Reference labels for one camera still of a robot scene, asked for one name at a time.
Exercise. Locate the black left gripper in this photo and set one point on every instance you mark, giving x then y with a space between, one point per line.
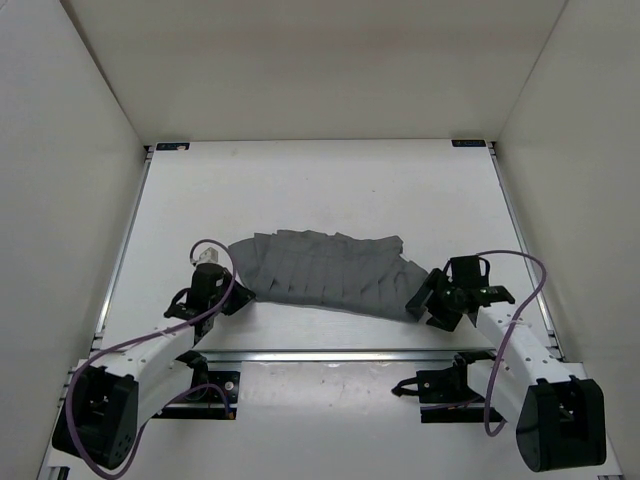
242 296

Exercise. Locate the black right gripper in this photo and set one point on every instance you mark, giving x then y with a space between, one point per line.
435 282

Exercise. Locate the grey pleated skirt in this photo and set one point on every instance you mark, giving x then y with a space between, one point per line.
337 272

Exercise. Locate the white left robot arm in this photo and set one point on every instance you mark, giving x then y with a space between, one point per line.
115 393

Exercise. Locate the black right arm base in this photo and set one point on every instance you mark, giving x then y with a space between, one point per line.
444 394

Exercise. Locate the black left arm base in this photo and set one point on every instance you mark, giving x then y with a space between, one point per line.
213 394

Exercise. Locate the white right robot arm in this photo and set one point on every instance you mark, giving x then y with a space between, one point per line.
558 418

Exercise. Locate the blue label right corner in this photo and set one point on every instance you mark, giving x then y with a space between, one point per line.
468 143

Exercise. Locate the blue label corner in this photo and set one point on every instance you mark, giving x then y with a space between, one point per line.
172 146
468 143

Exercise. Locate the blue label left corner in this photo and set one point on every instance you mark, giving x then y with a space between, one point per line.
172 146

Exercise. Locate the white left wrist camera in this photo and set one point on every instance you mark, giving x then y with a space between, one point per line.
208 256

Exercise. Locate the aluminium front table rail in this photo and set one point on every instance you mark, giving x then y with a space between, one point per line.
341 356

